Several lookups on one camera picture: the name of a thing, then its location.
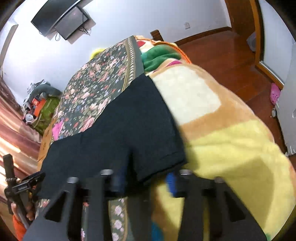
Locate black pants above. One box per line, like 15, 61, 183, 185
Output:
39, 75, 187, 199

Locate orange left sleeve forearm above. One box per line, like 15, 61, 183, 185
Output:
13, 215, 27, 241

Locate person left hand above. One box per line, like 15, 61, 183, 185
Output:
11, 202, 35, 221

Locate pink striped curtain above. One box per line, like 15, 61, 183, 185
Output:
1, 79, 42, 198

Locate wooden lap desk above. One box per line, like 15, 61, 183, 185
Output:
37, 118, 57, 171

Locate yellow plush blanket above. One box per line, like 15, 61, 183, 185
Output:
135, 34, 296, 241

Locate green fabric storage bin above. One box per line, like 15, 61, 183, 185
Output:
32, 97, 60, 135

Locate orange box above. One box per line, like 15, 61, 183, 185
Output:
32, 98, 47, 117

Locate floral bedspread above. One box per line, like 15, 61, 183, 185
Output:
34, 36, 145, 241

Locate grey neck pillow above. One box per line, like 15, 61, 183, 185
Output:
30, 84, 62, 98

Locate yellow foam bumper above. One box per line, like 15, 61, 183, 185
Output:
89, 48, 105, 60

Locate pink slipper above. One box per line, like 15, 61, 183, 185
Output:
269, 83, 281, 105

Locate white air conditioner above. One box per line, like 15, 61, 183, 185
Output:
0, 24, 19, 69

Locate wooden door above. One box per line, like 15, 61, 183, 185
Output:
225, 0, 255, 39

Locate small black wall monitor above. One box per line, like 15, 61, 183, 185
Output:
55, 6, 89, 40

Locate large black wall television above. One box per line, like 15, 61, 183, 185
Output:
31, 0, 80, 37

